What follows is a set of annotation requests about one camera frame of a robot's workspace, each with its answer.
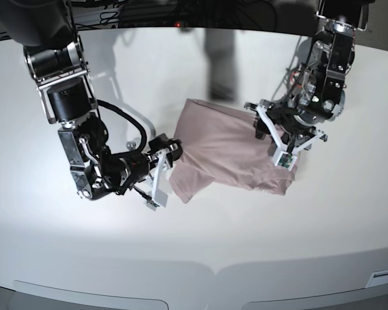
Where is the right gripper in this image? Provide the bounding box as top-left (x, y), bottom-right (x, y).
top-left (125, 133), bottom-right (184, 207)

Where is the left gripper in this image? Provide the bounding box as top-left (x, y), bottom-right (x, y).
top-left (244, 99), bottom-right (328, 157)

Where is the pink T-shirt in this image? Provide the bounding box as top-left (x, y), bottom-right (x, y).
top-left (169, 99), bottom-right (296, 203)

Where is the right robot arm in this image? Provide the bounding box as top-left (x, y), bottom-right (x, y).
top-left (0, 1), bottom-right (182, 208)

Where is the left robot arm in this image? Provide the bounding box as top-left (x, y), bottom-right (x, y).
top-left (244, 1), bottom-right (371, 169)

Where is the black power strip red light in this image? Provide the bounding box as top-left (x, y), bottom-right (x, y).
top-left (118, 18), bottom-right (213, 28)

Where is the white label plate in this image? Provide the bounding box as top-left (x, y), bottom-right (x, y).
top-left (365, 270), bottom-right (388, 288)

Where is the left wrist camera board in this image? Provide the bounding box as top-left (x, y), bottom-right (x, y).
top-left (272, 148), bottom-right (297, 171)

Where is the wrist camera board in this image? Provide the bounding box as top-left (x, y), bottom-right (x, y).
top-left (144, 190), bottom-right (168, 211)
top-left (272, 148), bottom-right (297, 171)

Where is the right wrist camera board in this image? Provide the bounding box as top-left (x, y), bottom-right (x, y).
top-left (144, 190), bottom-right (168, 211)

